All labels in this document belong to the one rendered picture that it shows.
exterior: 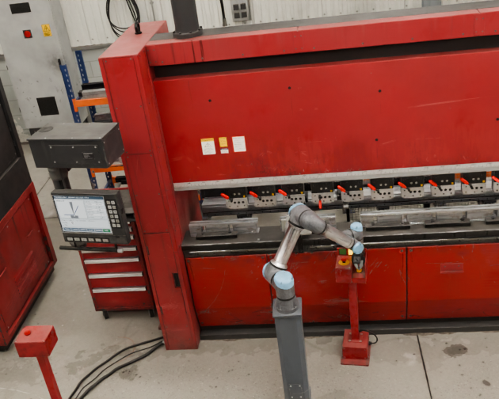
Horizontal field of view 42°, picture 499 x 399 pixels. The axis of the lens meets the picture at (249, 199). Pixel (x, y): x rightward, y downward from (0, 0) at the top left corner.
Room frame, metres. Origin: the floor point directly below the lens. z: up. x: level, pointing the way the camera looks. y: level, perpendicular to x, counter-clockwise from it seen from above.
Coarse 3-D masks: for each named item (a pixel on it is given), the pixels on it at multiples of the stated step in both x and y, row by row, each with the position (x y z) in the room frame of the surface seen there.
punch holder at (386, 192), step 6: (372, 180) 3.91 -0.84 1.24; (378, 180) 3.90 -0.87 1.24; (384, 180) 3.90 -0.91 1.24; (390, 180) 3.89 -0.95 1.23; (378, 186) 3.90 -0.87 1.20; (384, 186) 3.90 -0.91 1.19; (372, 192) 3.91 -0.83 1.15; (384, 192) 3.91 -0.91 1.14; (390, 192) 3.89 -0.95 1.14; (372, 198) 3.91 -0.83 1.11; (378, 198) 3.90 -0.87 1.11; (384, 198) 3.89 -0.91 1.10; (390, 198) 3.89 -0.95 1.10
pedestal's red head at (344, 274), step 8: (344, 256) 3.74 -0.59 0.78; (336, 264) 3.66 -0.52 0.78; (352, 264) 3.69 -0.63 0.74; (336, 272) 3.62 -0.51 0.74; (344, 272) 3.61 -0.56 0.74; (352, 272) 3.65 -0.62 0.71; (336, 280) 3.62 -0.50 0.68; (344, 280) 3.61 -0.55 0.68; (352, 280) 3.59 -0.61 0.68; (360, 280) 3.58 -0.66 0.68
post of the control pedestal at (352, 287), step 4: (352, 284) 3.65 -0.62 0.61; (352, 288) 3.65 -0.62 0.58; (356, 288) 3.67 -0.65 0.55; (352, 292) 3.65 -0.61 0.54; (356, 292) 3.66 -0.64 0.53; (352, 296) 3.65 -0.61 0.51; (356, 296) 3.65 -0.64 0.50; (352, 300) 3.65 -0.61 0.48; (356, 300) 3.64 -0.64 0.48; (352, 304) 3.65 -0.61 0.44; (356, 304) 3.64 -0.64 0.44; (352, 308) 3.65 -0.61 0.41; (356, 308) 3.64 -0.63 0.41; (352, 312) 3.65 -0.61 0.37; (356, 312) 3.64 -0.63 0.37; (352, 316) 3.65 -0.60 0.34; (356, 316) 3.64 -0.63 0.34; (352, 320) 3.65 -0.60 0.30; (356, 320) 3.64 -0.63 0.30; (352, 324) 3.65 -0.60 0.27; (356, 324) 3.64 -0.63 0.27; (352, 328) 3.65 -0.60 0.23; (356, 328) 3.64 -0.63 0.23; (352, 332) 3.65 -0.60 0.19; (356, 332) 3.64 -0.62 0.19; (352, 336) 3.65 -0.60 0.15; (356, 336) 3.64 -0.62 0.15
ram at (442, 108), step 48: (480, 48) 3.87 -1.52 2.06; (192, 96) 4.09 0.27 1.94; (240, 96) 4.04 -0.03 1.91; (288, 96) 3.99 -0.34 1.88; (336, 96) 3.94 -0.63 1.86; (384, 96) 3.90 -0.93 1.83; (432, 96) 3.85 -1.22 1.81; (480, 96) 3.80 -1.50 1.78; (192, 144) 4.10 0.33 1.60; (288, 144) 4.00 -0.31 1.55; (336, 144) 3.95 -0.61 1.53; (384, 144) 3.90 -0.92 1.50; (432, 144) 3.85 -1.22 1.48; (480, 144) 3.80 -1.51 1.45
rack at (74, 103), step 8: (80, 56) 6.54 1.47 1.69; (64, 72) 6.05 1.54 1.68; (80, 72) 6.52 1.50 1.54; (64, 80) 6.08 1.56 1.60; (88, 80) 6.53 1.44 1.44; (72, 88) 6.07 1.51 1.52; (72, 96) 6.05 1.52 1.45; (72, 104) 6.05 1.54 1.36; (80, 104) 6.04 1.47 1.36; (88, 104) 6.03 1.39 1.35; (96, 104) 6.02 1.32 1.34; (72, 112) 6.06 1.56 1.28; (96, 112) 6.53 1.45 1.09; (80, 120) 6.06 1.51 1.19; (112, 168) 6.02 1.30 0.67; (120, 168) 6.01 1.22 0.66; (96, 184) 6.05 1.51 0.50; (112, 184) 6.51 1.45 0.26; (120, 184) 6.33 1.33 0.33; (200, 192) 5.91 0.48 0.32; (200, 200) 5.91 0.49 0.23; (200, 208) 5.92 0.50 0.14; (208, 216) 5.97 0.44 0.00
